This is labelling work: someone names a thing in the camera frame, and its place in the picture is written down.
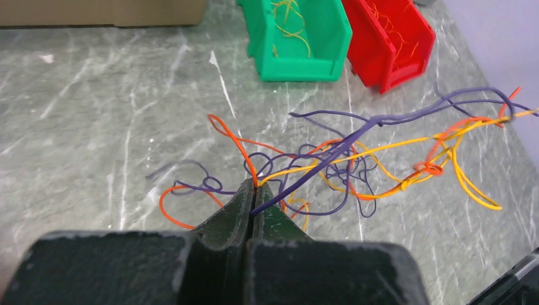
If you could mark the tan plastic toolbox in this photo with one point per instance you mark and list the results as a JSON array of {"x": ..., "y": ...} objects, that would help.
[{"x": 19, "y": 13}]

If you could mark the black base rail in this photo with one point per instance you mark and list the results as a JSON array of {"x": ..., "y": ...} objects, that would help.
[{"x": 519, "y": 285}]

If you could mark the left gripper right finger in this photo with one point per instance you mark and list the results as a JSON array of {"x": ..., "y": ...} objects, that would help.
[{"x": 273, "y": 230}]

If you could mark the red plastic bin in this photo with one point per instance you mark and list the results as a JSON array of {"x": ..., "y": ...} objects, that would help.
[{"x": 391, "y": 42}]

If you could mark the green plastic bin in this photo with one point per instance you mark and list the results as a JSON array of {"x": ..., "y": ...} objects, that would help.
[{"x": 297, "y": 40}]

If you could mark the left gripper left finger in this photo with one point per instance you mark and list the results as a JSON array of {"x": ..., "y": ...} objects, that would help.
[{"x": 217, "y": 257}]

